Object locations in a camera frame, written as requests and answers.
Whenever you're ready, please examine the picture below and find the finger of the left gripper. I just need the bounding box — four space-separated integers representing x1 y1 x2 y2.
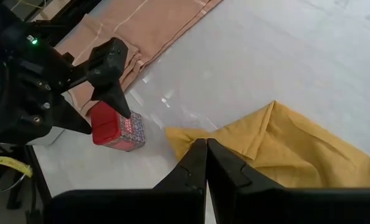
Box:
52 98 92 134
86 37 132 119

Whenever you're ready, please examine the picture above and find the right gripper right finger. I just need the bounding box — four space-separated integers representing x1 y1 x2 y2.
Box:
206 138 370 224

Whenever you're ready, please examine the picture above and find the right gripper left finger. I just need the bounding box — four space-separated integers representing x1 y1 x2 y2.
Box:
44 139 208 224

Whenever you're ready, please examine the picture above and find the red-lid paprika tin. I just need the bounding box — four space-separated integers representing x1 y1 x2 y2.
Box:
90 101 147 152

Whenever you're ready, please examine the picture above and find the mustard yellow cloth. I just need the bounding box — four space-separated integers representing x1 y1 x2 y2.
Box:
165 100 370 190

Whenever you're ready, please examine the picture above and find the pink folded cloth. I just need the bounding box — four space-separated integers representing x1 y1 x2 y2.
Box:
54 0 224 119

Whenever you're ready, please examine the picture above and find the yellow tape tag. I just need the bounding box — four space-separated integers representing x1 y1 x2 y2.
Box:
0 156 34 179

